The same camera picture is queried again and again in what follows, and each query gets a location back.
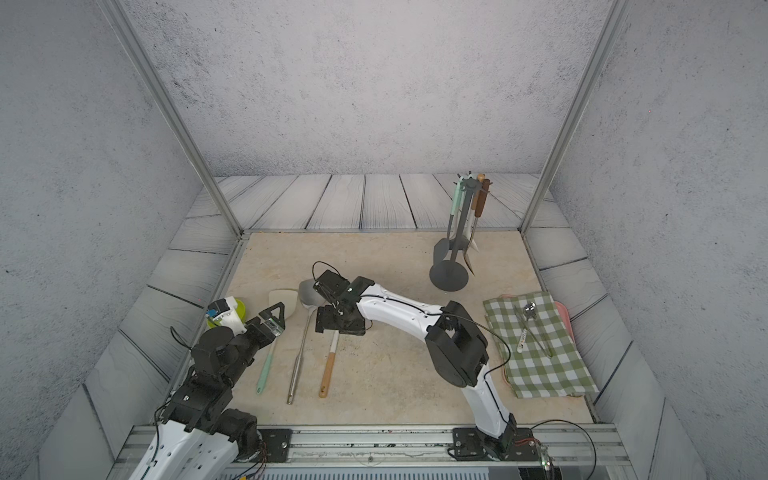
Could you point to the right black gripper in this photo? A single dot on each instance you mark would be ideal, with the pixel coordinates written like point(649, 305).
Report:
point(323, 322)

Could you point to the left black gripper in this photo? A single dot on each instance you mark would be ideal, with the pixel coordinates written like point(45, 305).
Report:
point(266, 338)

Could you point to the cream spatula light wood handle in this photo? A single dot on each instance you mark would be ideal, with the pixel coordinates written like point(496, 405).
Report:
point(329, 366)

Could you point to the grey spatula mint handle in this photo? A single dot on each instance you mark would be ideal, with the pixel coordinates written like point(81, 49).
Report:
point(443, 245)

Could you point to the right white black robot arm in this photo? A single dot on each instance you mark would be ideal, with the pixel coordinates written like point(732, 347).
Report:
point(456, 346)

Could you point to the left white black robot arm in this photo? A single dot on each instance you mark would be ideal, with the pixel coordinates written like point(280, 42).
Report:
point(197, 434)

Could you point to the grey utensil rack stand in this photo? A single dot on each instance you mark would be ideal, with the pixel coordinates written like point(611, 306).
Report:
point(451, 274)

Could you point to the metal spoon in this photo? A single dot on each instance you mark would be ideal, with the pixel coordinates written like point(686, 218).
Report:
point(525, 315)

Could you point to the green checkered cloth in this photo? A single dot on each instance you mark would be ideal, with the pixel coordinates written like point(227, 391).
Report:
point(529, 373)

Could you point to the pink plate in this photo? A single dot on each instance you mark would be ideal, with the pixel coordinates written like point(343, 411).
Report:
point(565, 317)

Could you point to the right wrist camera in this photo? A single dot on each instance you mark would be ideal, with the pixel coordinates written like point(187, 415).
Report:
point(330, 285)

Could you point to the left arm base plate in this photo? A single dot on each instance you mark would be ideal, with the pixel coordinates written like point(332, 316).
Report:
point(261, 445)

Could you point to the aluminium mounting rail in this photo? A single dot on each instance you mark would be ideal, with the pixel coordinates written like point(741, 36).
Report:
point(568, 451)

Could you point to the cream utensil mint handle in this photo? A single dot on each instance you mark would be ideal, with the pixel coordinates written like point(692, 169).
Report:
point(467, 237)

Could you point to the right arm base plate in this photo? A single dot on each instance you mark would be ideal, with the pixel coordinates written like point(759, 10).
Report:
point(469, 444)

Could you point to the utensil light wood handle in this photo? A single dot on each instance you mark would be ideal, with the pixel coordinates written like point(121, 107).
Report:
point(479, 180)

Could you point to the left aluminium frame post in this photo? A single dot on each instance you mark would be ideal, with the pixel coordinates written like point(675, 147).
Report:
point(132, 45)

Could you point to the aluminium frame post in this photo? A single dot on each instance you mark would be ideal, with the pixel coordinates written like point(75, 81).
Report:
point(589, 79)
point(132, 45)

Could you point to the right aluminium frame post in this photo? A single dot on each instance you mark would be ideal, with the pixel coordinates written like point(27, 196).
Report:
point(589, 79)

